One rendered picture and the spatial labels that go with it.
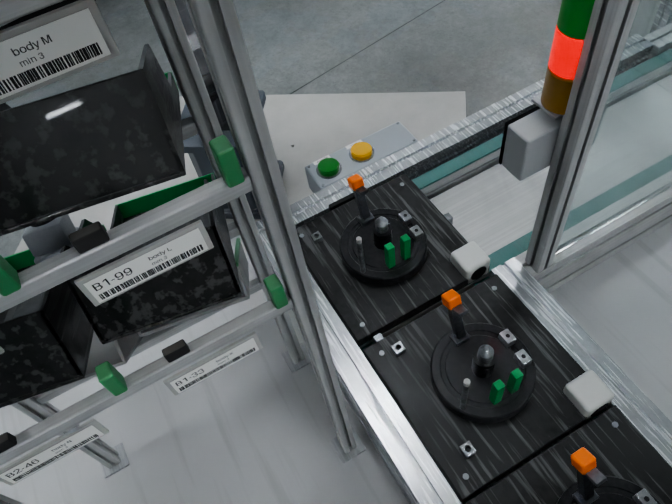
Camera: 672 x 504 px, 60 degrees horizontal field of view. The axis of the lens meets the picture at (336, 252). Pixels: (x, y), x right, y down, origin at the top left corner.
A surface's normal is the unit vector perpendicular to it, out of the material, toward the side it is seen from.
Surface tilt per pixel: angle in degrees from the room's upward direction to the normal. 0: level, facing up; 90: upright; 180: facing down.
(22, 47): 90
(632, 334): 0
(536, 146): 90
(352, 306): 0
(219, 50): 90
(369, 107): 0
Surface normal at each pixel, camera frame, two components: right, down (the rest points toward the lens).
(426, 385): -0.11, -0.58
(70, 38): 0.48, 0.68
